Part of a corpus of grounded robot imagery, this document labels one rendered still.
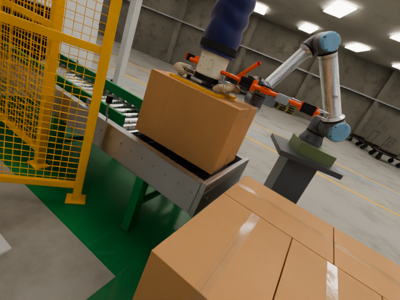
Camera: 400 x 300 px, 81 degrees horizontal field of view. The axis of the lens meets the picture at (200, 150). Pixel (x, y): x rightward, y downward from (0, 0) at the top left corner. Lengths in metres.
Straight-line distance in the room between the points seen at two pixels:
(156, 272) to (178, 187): 0.51
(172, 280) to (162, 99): 0.97
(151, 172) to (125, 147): 0.23
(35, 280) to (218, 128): 1.13
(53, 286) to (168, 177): 0.72
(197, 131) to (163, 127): 0.23
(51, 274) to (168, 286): 0.72
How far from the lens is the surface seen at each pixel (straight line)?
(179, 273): 0.83
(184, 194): 1.25
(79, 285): 1.41
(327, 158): 2.04
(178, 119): 1.38
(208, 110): 1.29
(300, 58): 1.85
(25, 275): 1.45
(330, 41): 1.75
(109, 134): 1.55
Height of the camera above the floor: 1.16
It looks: 21 degrees down
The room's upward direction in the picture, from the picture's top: 22 degrees clockwise
